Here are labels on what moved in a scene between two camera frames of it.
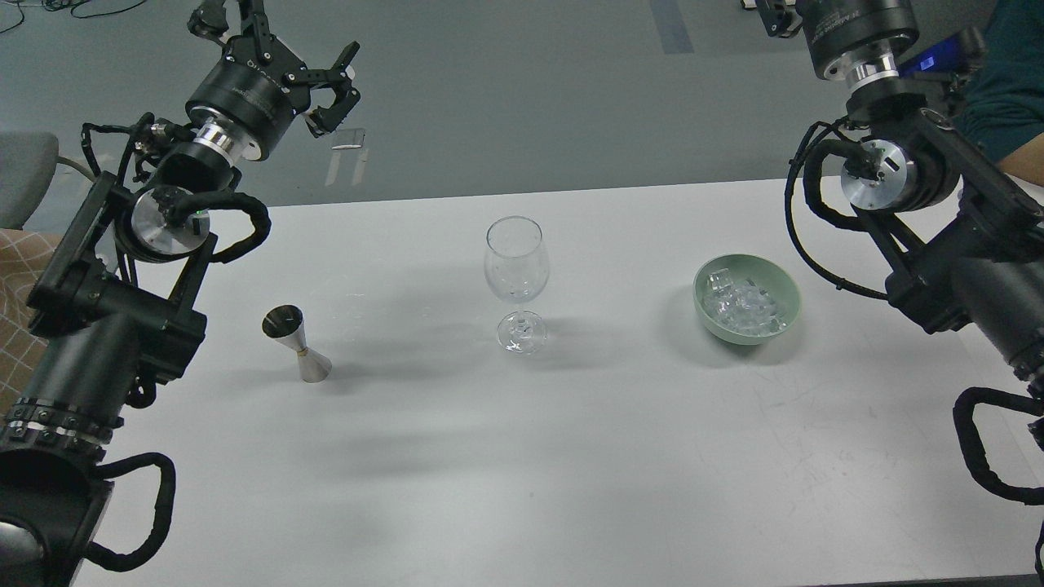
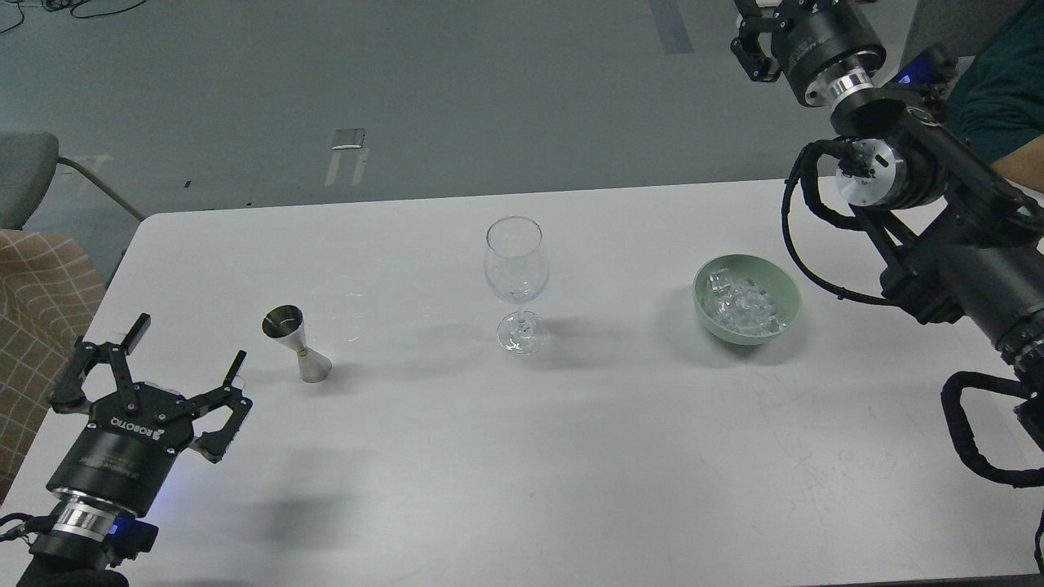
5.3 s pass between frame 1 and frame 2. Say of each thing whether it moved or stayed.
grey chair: stayed
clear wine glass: stayed
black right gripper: moved
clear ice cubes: stayed
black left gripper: moved
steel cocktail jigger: stayed
